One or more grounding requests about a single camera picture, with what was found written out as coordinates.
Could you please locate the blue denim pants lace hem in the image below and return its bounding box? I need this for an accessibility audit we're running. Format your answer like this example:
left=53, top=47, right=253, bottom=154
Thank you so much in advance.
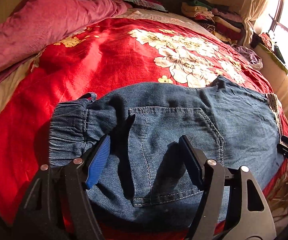
left=49, top=76, right=284, bottom=229

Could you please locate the white bedside cabinet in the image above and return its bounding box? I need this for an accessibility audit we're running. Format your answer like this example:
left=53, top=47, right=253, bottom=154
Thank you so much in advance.
left=250, top=33, right=287, bottom=94

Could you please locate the white bag with purple clothes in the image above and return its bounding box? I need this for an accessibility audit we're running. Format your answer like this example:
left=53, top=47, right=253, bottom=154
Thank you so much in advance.
left=231, top=44, right=263, bottom=70

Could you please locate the red floral blanket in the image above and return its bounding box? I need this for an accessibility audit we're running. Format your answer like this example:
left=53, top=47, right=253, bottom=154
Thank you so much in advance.
left=0, top=17, right=288, bottom=240

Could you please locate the stack of folded clothes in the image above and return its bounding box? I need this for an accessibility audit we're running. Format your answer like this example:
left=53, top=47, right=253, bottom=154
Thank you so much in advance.
left=181, top=0, right=245, bottom=44

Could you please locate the pink quilt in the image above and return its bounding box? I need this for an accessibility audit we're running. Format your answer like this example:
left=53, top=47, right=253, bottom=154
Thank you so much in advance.
left=0, top=0, right=128, bottom=82

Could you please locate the floral pillow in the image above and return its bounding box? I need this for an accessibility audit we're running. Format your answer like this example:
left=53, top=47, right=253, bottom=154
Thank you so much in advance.
left=123, top=0, right=168, bottom=13

